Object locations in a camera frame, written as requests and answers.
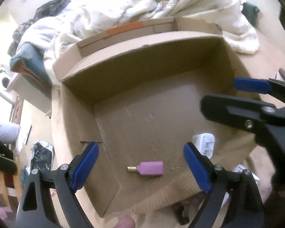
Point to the person's left hand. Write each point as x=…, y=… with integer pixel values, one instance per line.
x=126, y=222

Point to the pink small adapter plug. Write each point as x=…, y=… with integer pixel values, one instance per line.
x=148, y=168

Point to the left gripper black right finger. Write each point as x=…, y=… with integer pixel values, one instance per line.
x=199, y=165

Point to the brown cardboard box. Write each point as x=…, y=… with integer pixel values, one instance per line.
x=136, y=90

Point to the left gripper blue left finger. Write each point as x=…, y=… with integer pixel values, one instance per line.
x=81, y=166

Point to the white washing machine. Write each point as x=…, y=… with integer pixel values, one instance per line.
x=4, y=81

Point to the dark patterned blanket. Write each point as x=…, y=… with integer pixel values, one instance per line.
x=49, y=9

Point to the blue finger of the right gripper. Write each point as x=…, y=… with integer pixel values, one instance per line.
x=252, y=85
x=237, y=112

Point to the teal blue pillow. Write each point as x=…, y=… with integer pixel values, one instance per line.
x=29, y=62

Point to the light blue stuffed bag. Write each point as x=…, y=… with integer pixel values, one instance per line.
x=9, y=132

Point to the white USB wall charger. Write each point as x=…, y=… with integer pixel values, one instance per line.
x=204, y=143

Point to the cream white duvet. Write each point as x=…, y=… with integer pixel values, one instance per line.
x=84, y=18

